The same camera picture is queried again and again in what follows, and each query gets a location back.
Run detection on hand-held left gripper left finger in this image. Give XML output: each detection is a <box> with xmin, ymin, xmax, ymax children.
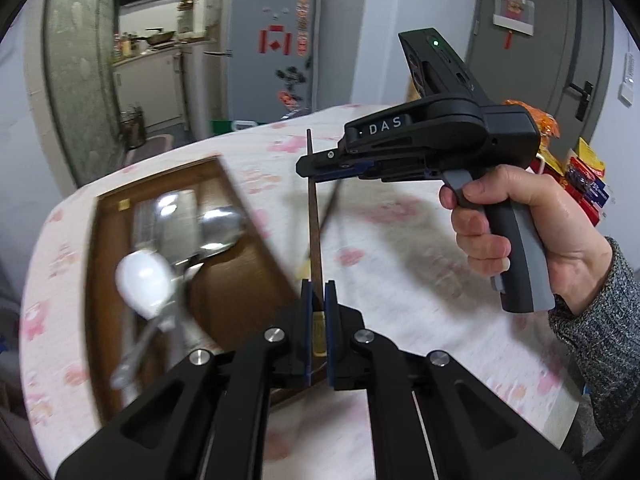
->
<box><xmin>55</xmin><ymin>280</ymin><xmax>313</xmax><ymax>480</ymax></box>

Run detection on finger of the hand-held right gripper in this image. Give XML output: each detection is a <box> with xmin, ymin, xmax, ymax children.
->
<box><xmin>296</xmin><ymin>149</ymin><xmax>374</xmax><ymax>181</ymax></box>

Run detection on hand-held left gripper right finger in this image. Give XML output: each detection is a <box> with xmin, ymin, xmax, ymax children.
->
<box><xmin>324</xmin><ymin>280</ymin><xmax>581</xmax><ymax>480</ymax></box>

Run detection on wooden tray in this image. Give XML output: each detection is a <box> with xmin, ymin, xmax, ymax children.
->
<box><xmin>85</xmin><ymin>155</ymin><xmax>301</xmax><ymax>427</ymax></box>

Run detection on white ceramic spoon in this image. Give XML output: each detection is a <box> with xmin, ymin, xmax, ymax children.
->
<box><xmin>114</xmin><ymin>189</ymin><xmax>197</xmax><ymax>320</ymax></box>

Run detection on person's right forearm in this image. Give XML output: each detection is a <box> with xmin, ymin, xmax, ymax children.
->
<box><xmin>547</xmin><ymin>237</ymin><xmax>640</xmax><ymax>461</ymax></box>

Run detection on person's right hand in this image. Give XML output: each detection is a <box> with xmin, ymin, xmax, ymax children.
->
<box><xmin>440</xmin><ymin>164</ymin><xmax>615</xmax><ymax>317</ymax></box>

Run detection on grey refrigerator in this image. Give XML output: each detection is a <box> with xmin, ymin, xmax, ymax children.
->
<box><xmin>220</xmin><ymin>0</ymin><xmax>322</xmax><ymax>132</ymax></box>

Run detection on pile of snack packets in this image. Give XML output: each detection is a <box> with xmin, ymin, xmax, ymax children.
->
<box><xmin>502</xmin><ymin>100</ymin><xmax>612</xmax><ymax>227</ymax></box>

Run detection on grey door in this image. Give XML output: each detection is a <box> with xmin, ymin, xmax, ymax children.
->
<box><xmin>465</xmin><ymin>0</ymin><xmax>617</xmax><ymax>161</ymax></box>

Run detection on red paper fridge decoration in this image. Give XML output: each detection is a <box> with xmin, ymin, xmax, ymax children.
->
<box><xmin>258</xmin><ymin>25</ymin><xmax>292</xmax><ymax>55</ymax></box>

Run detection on white kitchen cabinet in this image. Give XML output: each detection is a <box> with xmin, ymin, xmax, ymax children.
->
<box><xmin>112</xmin><ymin>45</ymin><xmax>186</xmax><ymax>132</ymax></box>

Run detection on dark trash bin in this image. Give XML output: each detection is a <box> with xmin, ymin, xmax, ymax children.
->
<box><xmin>120</xmin><ymin>105</ymin><xmax>147</xmax><ymax>150</ymax></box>

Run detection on wok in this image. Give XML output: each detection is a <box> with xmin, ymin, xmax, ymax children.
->
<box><xmin>135</xmin><ymin>28</ymin><xmax>179</xmax><ymax>45</ymax></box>

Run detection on frosted patterned sliding door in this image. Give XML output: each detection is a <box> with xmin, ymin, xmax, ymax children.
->
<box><xmin>42</xmin><ymin>0</ymin><xmax>124</xmax><ymax>187</ymax></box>

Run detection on black door handle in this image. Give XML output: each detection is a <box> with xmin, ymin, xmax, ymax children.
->
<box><xmin>564</xmin><ymin>81</ymin><xmax>595</xmax><ymax>121</ymax></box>

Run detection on red and white wall hanging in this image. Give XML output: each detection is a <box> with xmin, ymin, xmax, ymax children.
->
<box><xmin>492</xmin><ymin>0</ymin><xmax>536</xmax><ymax>50</ymax></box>

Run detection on white light switch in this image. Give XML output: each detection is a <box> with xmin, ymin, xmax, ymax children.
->
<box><xmin>620</xmin><ymin>52</ymin><xmax>636</xmax><ymax>106</ymax></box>

